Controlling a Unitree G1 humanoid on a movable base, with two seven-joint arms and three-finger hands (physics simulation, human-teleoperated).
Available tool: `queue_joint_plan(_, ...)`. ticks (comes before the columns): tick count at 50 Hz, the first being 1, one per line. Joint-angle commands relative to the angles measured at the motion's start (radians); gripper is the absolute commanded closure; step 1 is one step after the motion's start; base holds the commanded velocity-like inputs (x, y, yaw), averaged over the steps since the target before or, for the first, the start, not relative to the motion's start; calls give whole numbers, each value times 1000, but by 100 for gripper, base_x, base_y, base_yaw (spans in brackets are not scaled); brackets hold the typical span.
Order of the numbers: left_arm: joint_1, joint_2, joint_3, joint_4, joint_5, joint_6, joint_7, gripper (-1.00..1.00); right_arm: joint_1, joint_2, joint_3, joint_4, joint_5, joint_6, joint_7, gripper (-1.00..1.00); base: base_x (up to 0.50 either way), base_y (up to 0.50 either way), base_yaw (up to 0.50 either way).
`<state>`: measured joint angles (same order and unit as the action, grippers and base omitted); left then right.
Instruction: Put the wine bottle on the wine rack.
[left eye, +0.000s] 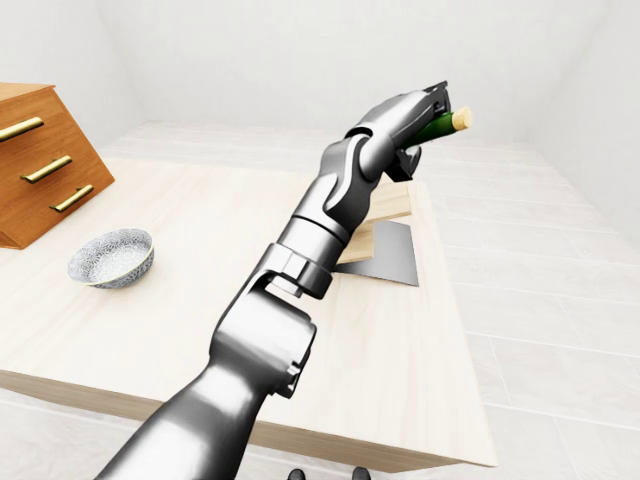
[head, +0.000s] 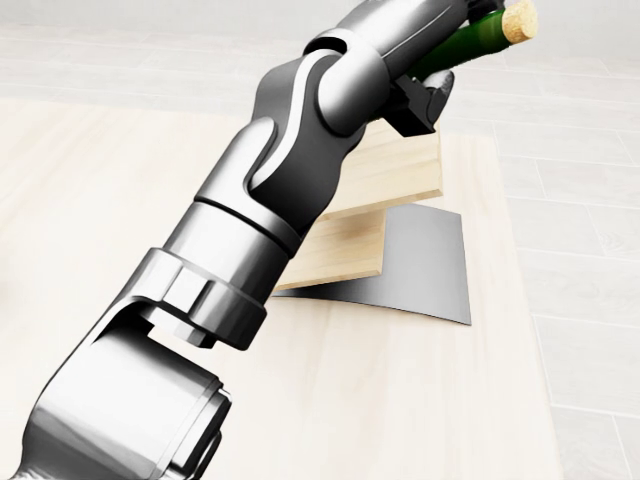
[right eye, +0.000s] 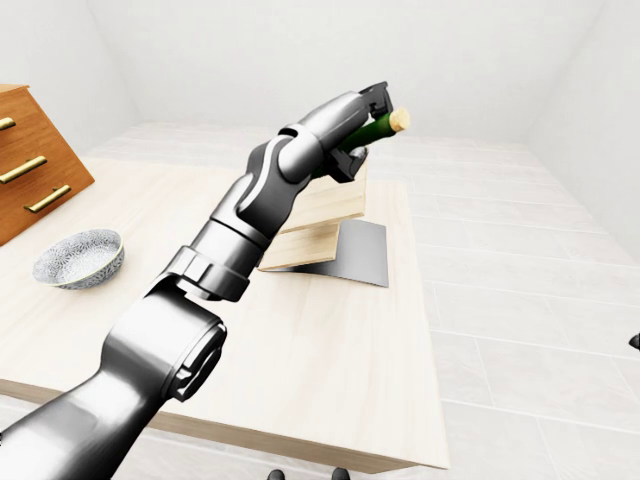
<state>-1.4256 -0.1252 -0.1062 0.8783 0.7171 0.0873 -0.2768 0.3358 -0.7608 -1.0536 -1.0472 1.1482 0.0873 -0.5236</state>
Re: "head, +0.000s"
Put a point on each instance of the silver black robot left hand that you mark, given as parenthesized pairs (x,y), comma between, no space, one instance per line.
(400,35)

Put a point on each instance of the green wine bottle with cork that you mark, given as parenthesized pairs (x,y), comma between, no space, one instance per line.
(465,47)

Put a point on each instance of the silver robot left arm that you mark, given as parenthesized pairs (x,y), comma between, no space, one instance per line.
(225,240)

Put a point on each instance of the wooden wine rack, metal base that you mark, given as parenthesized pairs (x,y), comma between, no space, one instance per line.
(380,175)

